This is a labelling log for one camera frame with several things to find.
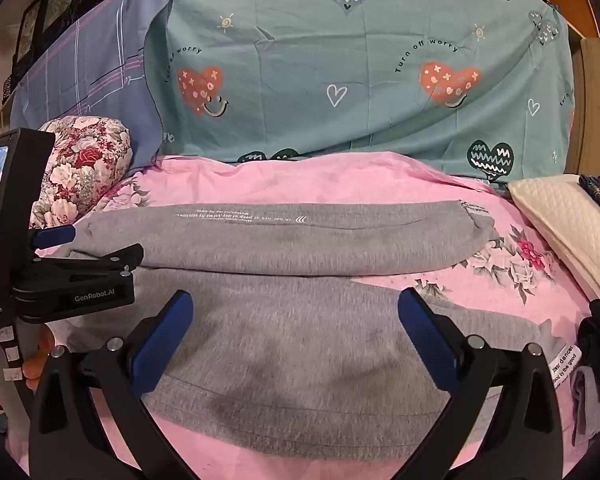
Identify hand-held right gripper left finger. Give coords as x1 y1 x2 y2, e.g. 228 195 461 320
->
27 289 196 480

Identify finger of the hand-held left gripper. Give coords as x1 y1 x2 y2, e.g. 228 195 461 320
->
31 225 77 250
27 243 145 288

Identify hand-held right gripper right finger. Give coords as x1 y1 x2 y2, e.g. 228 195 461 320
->
397 287 576 480

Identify grey pants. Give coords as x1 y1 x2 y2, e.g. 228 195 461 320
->
67 200 581 466

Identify person's left hand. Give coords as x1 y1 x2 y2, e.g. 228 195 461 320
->
22 327 56 393

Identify red floral pillow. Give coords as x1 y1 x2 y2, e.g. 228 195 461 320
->
30 115 132 228

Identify blue plaid pillow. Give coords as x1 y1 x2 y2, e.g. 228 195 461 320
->
10 0 176 176

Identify small grey cloth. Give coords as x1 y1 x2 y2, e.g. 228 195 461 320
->
570 365 600 441

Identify cream quilted mattress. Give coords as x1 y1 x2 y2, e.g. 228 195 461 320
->
507 175 600 301

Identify pink floral bedsheet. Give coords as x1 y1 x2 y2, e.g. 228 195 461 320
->
7 152 600 480

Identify black framed picture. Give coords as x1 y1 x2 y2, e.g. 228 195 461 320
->
14 2 44 65
42 0 84 32

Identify wooden display cabinet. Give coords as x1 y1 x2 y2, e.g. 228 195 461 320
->
562 0 600 181

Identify teal heart print sheet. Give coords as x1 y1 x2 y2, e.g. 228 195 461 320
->
142 0 576 181

